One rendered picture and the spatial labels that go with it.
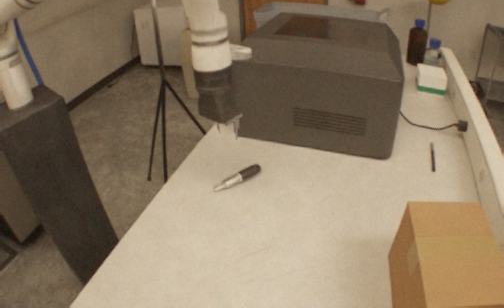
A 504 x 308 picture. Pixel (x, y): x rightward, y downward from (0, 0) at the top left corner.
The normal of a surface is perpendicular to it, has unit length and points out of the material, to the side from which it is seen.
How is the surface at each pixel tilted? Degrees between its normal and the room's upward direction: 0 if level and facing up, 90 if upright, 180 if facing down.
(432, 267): 0
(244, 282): 0
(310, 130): 90
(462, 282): 0
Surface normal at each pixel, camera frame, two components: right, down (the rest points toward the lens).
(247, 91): -0.35, 0.54
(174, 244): -0.05, -0.83
